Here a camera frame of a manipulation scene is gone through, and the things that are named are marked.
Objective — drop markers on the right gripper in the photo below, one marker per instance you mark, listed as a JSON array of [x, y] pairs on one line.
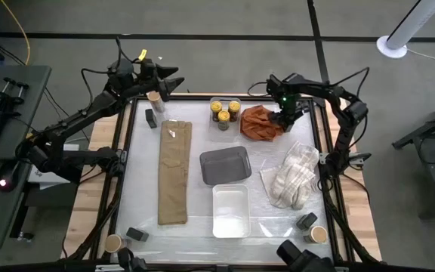
[[289, 106]]

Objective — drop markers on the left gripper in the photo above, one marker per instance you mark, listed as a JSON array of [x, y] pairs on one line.
[[149, 75]]

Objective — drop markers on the cork-lidded spice jar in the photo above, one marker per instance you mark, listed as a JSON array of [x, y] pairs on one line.
[[113, 243], [317, 234], [155, 98]]

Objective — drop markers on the orange cloth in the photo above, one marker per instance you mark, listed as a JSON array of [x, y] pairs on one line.
[[257, 124]]

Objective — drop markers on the green spice tin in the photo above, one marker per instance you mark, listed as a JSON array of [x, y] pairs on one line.
[[307, 221], [137, 234], [150, 118]]

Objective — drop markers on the yellow-lidded spice jar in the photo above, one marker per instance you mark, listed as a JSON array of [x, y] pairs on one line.
[[224, 115], [216, 107], [234, 106]]

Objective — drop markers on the grey plastic bin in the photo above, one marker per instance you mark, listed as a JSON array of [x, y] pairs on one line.
[[225, 166]]

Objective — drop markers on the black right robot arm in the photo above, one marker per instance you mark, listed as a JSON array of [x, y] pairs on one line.
[[338, 143]]

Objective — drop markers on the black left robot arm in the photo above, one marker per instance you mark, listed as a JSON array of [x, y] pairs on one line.
[[89, 109]]

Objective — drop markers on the small white tag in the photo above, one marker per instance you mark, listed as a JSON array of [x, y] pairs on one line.
[[171, 133]]

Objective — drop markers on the cluster of yellow-capped jars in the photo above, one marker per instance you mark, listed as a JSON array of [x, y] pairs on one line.
[[230, 134]]

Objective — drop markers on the white checked cloth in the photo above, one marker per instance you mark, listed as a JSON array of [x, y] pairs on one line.
[[293, 177]]

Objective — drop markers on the tan folded cloth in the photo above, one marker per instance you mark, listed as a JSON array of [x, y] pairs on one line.
[[174, 177]]

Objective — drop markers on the white plastic bin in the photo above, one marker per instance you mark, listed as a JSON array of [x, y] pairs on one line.
[[230, 211]]

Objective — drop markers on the black desk clamp stand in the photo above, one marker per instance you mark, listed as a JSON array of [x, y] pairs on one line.
[[11, 94]]

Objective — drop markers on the white printed paper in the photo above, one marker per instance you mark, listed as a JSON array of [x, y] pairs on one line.
[[45, 179]]

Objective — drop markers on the white pole with round base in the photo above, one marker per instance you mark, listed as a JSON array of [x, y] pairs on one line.
[[419, 17]]

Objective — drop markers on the black computer mouse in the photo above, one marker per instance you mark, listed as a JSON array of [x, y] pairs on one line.
[[8, 175]]

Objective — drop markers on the black table frame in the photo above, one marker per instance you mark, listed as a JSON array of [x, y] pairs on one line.
[[191, 97]]

